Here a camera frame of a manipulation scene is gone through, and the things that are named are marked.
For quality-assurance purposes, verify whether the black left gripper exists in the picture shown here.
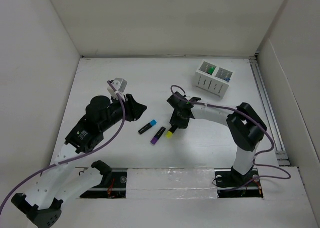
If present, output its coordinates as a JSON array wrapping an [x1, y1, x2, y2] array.
[[100, 92, 147, 132]]

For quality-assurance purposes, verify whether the yellow cap black highlighter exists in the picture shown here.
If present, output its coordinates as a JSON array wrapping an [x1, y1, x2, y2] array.
[[165, 125, 178, 139]]

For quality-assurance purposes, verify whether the green cap black highlighter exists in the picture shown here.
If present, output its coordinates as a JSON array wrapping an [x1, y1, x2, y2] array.
[[207, 67, 216, 75]]

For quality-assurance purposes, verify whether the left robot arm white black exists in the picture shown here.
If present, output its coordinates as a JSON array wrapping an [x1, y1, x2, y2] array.
[[11, 94, 147, 228]]

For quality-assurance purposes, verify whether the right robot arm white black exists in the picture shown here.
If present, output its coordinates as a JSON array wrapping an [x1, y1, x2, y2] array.
[[167, 92, 267, 188]]

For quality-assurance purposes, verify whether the blue cap black highlighter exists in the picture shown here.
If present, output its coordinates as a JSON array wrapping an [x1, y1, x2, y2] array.
[[138, 119, 157, 135]]

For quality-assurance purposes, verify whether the purple cap black highlighter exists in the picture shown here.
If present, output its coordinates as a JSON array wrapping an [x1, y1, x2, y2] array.
[[150, 127, 166, 145]]

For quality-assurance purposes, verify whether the white slotted pen holder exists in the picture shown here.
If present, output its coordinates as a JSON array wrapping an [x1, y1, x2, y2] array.
[[193, 60, 234, 99]]

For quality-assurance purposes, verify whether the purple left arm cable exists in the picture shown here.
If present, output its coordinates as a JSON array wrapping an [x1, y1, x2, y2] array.
[[0, 80, 126, 214]]

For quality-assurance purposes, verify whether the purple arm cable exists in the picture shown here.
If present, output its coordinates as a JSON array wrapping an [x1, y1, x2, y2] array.
[[170, 85, 292, 191], [0, 80, 126, 214]]

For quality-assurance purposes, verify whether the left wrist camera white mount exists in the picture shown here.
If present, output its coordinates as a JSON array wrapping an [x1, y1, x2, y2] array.
[[107, 78, 128, 100]]

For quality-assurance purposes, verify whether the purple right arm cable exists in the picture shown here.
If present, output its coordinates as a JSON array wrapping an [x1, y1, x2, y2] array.
[[170, 85, 292, 191]]

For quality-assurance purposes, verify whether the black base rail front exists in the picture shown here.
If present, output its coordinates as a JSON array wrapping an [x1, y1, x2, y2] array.
[[81, 169, 264, 199]]

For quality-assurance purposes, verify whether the aluminium rail right side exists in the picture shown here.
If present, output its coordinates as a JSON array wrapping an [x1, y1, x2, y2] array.
[[249, 56, 291, 167]]

